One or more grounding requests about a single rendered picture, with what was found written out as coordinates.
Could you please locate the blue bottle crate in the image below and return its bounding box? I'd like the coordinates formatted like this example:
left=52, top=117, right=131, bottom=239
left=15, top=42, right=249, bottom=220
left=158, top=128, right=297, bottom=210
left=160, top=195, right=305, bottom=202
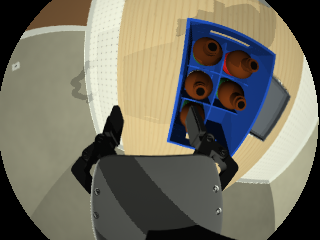
left=167, top=18, right=276, bottom=157

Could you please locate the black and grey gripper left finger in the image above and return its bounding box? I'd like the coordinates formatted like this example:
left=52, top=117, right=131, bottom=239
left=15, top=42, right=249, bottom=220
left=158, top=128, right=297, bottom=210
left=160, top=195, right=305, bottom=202
left=71, top=105, right=124, bottom=195

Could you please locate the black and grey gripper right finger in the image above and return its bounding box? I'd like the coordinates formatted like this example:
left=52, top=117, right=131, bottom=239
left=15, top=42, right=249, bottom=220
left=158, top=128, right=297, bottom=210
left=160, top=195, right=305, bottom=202
left=185, top=106, right=239, bottom=191

